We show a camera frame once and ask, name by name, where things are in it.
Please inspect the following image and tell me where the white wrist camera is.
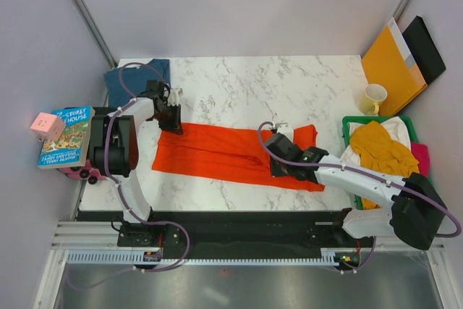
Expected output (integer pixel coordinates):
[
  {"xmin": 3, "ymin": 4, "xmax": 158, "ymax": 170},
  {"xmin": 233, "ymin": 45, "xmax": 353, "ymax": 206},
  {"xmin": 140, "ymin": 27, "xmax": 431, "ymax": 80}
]
[
  {"xmin": 167, "ymin": 88, "xmax": 183, "ymax": 106},
  {"xmin": 272, "ymin": 122, "xmax": 294, "ymax": 142}
]

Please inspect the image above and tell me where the yellow mug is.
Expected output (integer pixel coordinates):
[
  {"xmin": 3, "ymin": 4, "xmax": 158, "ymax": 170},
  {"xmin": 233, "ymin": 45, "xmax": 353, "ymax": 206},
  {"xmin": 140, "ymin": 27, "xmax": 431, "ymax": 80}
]
[{"xmin": 358, "ymin": 84, "xmax": 388, "ymax": 116}]

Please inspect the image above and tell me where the white slotted cable duct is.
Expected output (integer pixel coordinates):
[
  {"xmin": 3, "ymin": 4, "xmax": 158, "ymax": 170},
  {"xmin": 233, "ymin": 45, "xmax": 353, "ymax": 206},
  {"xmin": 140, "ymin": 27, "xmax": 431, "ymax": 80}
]
[{"xmin": 67, "ymin": 250, "xmax": 339, "ymax": 266}]

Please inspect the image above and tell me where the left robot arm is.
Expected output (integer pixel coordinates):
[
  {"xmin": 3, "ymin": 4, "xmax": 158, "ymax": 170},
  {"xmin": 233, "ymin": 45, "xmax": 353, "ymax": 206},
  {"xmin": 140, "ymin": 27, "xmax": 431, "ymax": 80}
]
[{"xmin": 88, "ymin": 80, "xmax": 183, "ymax": 246}]

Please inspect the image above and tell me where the orange t-shirt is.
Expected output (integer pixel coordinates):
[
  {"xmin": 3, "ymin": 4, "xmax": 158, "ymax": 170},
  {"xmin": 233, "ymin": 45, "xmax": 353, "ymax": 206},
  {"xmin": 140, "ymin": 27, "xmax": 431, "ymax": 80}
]
[{"xmin": 151, "ymin": 123, "xmax": 325, "ymax": 192}]

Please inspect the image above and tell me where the folded blue t-shirt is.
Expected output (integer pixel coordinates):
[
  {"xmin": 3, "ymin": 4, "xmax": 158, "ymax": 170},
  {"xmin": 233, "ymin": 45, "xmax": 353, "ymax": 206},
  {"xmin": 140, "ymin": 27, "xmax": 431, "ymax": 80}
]
[{"xmin": 103, "ymin": 59, "xmax": 171, "ymax": 108}]

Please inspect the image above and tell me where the white t-shirt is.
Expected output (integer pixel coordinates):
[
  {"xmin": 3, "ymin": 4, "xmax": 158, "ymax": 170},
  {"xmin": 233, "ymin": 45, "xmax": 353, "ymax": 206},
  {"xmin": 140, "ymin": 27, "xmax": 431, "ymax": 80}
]
[{"xmin": 341, "ymin": 116, "xmax": 412, "ymax": 165}]

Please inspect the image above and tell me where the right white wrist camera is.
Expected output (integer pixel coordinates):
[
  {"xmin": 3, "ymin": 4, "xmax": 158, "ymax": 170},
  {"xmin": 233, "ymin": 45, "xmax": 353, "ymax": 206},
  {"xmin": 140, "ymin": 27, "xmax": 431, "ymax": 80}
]
[{"xmin": 272, "ymin": 122, "xmax": 294, "ymax": 142}]

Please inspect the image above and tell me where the mustard yellow t-shirt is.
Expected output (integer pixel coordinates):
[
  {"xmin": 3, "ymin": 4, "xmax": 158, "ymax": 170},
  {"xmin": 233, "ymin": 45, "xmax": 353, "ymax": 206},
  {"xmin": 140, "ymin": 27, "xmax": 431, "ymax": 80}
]
[{"xmin": 350, "ymin": 120, "xmax": 420, "ymax": 211}]

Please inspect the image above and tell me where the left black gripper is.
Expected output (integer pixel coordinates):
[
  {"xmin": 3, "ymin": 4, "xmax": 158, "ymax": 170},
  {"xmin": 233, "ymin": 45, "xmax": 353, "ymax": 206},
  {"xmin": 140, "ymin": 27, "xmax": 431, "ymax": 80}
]
[{"xmin": 153, "ymin": 103, "xmax": 184, "ymax": 135}]

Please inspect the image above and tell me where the magenta t-shirt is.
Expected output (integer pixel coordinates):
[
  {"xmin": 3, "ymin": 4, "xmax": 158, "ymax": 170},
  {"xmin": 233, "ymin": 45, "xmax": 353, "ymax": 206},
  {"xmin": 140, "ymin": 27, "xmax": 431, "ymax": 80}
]
[{"xmin": 411, "ymin": 142, "xmax": 430, "ymax": 177}]

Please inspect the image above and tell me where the blue treehouse book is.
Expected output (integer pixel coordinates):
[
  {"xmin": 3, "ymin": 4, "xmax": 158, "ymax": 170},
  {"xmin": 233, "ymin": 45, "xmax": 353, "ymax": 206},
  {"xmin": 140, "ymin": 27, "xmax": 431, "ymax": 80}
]
[{"xmin": 38, "ymin": 106, "xmax": 95, "ymax": 169}]

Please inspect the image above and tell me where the black flat box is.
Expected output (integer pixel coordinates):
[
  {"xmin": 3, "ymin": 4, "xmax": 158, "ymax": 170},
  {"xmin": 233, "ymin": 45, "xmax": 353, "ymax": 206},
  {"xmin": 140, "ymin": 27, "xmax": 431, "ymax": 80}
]
[{"xmin": 402, "ymin": 16, "xmax": 446, "ymax": 85}]

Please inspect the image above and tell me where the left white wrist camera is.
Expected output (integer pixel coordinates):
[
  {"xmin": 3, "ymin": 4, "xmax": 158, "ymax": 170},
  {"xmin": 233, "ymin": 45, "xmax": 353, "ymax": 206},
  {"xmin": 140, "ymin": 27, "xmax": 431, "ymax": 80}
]
[{"xmin": 167, "ymin": 88, "xmax": 183, "ymax": 106}]

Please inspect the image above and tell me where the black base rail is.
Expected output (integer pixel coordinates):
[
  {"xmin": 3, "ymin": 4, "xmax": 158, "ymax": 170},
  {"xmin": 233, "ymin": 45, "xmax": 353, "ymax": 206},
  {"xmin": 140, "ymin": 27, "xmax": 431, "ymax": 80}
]
[{"xmin": 77, "ymin": 211, "xmax": 373, "ymax": 258}]

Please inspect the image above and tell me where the pink cube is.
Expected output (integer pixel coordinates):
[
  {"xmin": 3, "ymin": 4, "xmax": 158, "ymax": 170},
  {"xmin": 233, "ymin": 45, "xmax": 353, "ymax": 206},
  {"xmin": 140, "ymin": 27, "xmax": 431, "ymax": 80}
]
[{"xmin": 30, "ymin": 112, "xmax": 66, "ymax": 141}]

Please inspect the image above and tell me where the orange folder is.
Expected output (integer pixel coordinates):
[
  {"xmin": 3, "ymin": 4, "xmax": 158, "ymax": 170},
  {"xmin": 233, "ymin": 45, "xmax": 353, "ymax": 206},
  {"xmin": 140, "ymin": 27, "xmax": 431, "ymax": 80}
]
[{"xmin": 362, "ymin": 18, "xmax": 428, "ymax": 117}]

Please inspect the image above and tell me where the green plastic tray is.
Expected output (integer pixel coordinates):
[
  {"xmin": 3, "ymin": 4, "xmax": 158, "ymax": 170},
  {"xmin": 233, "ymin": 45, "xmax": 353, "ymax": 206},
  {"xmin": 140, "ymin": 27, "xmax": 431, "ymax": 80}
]
[{"xmin": 341, "ymin": 115, "xmax": 443, "ymax": 220}]

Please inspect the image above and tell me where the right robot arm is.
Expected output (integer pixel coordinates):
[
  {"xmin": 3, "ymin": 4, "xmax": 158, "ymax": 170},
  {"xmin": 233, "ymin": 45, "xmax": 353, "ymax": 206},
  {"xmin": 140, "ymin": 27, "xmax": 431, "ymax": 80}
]
[{"xmin": 264, "ymin": 133, "xmax": 446, "ymax": 250}]

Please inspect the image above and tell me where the black pink roller organizer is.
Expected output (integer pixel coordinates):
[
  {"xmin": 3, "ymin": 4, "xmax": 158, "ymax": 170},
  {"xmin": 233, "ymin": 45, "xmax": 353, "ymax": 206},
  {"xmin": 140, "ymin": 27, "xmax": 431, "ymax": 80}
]
[{"xmin": 56, "ymin": 106, "xmax": 103, "ymax": 185}]

